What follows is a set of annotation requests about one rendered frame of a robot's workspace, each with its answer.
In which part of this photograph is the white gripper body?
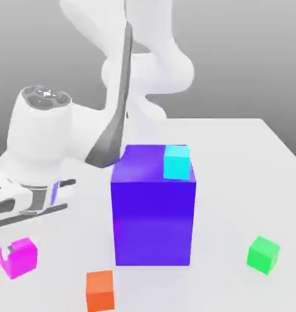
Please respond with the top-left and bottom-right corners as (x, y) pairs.
(0, 202), (69, 246)

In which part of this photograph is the small magenta cube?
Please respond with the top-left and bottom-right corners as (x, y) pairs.
(0, 237), (38, 280)

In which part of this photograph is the small orange cube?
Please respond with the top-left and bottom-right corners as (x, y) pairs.
(86, 269), (115, 312)

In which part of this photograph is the small cyan cube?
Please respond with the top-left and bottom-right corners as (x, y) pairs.
(163, 144), (191, 181)

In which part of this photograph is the small green cube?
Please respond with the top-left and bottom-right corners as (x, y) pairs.
(246, 235), (281, 275)

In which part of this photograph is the large blue box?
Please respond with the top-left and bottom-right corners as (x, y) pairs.
(110, 144), (197, 267)

